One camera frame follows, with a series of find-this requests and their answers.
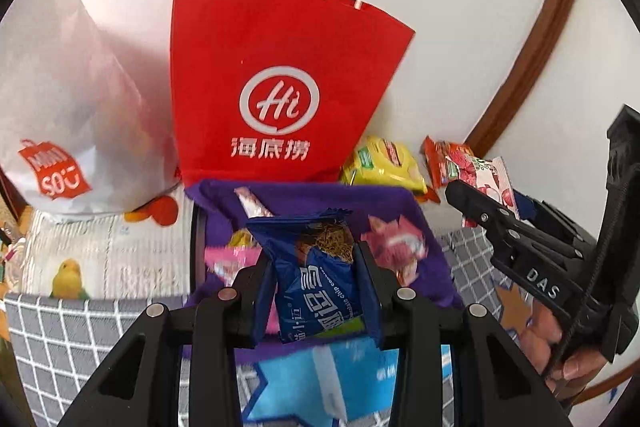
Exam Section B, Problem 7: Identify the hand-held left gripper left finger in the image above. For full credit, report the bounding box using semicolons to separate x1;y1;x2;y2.
57;252;278;427

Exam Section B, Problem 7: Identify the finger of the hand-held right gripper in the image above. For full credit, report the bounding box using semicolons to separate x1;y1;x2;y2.
445;181;586;265
512;191;583;250

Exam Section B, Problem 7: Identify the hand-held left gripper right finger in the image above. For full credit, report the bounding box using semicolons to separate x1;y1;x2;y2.
352;241;558;427

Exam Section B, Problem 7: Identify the red white fruit snack packet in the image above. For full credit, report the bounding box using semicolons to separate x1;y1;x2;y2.
442;154;518;228

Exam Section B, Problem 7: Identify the blue cookie packet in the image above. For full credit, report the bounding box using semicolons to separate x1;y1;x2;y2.
246;208;368;344

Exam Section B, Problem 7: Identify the pink silver banded snack packet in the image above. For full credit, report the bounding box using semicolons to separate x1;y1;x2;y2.
360;214;430;285

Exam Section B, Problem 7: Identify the magenta snack packet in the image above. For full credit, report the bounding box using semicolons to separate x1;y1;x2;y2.
205;247;278;335

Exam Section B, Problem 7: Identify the purple cloth lined tray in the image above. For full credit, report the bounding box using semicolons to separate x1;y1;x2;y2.
182;179;463;358

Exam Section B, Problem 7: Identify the long light pink snack packet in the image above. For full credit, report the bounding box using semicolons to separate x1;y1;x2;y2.
234;186;276;220

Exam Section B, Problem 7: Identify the person's right hand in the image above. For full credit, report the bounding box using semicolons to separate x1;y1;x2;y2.
520;303;615;396

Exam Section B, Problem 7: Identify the orange chips bag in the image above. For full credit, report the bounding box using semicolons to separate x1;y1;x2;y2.
419;136;476;190

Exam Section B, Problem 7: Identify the blue tissue pack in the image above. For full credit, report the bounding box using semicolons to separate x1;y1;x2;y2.
240;337;453;427

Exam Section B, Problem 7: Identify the yellow chips bag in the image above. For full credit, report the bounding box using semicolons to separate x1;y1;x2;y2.
340;136;428;195

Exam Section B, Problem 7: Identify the grey checked blanket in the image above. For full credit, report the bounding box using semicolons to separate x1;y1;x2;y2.
2;227;531;427

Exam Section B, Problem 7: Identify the red paper bag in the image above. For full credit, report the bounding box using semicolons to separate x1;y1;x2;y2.
170;0;417;185

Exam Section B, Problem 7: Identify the white plastic shopping bag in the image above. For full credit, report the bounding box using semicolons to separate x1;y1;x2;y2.
0;0;178;223

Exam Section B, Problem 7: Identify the brown wooden door frame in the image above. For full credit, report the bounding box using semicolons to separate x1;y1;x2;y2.
465;0;586;158

